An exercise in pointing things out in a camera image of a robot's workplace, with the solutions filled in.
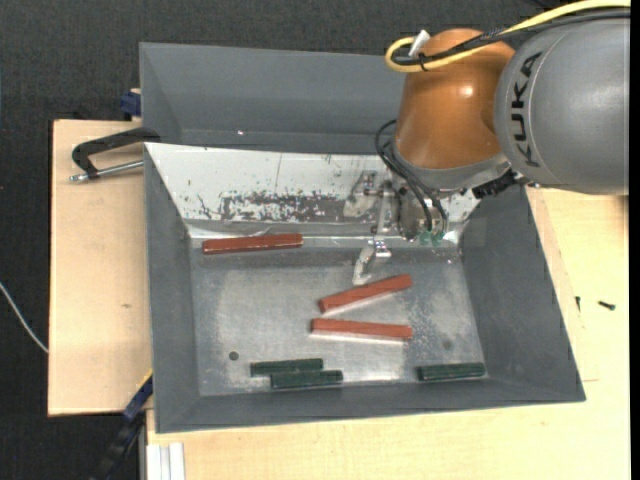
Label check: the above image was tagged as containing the black cylinder on white bracket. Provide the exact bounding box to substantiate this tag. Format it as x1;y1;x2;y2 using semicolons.
469;168;523;201

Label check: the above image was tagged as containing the grey metal bin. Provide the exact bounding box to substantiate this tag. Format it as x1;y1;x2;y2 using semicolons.
138;41;587;434

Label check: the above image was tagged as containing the dark green flat block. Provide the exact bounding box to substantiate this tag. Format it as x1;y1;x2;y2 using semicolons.
416;361;488;383
269;369;345;391

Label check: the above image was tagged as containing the red-brown flat block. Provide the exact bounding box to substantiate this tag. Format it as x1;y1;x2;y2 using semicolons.
317;273;414;315
309;317;415;342
201;232;305;256

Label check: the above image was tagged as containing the pale wood flat board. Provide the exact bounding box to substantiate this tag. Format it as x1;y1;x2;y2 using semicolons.
47;119;154;417

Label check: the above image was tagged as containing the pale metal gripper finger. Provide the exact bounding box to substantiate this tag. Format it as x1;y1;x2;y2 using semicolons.
343;171;379;218
351;239;392;286

